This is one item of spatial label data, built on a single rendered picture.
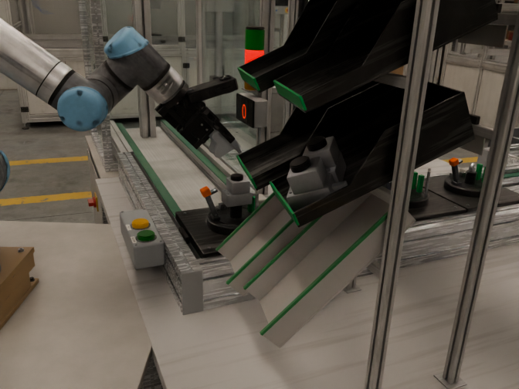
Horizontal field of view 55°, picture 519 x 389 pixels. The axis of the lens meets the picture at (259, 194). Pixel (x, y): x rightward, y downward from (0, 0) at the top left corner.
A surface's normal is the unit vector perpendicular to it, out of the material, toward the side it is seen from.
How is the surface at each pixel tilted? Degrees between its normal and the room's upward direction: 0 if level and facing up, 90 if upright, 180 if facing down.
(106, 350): 0
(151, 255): 90
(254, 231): 90
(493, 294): 0
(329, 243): 45
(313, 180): 102
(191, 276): 90
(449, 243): 90
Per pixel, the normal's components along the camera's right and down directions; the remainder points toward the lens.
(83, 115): 0.07, 0.40
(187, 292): 0.39, 0.35
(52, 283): 0.03, -0.93
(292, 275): -0.67, -0.62
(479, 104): -0.94, 0.10
